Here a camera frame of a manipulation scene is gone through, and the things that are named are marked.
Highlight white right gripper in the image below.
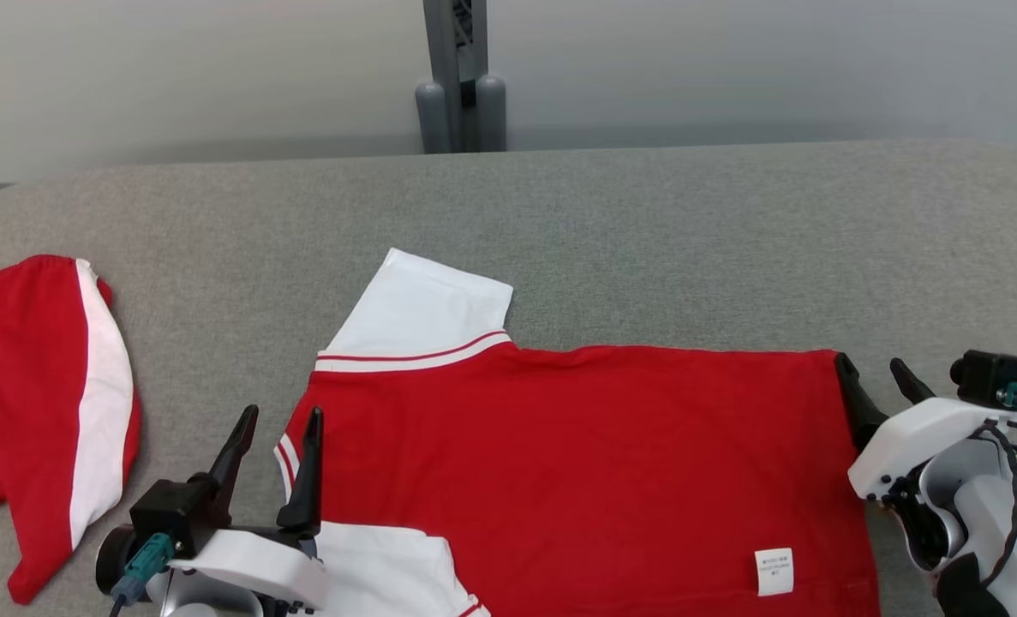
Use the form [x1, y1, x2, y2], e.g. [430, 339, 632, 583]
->
[834, 352, 1017, 567]

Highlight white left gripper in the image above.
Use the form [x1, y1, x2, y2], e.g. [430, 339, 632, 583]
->
[170, 404, 330, 617]

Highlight red shorts with white stripe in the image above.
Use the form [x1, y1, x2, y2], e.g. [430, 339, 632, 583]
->
[0, 254, 143, 606]

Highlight red shirt with white sleeves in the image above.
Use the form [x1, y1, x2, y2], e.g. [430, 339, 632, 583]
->
[272, 248, 882, 617]

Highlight grey partition post with feet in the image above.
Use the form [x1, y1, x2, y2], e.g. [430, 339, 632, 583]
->
[414, 0, 509, 156]

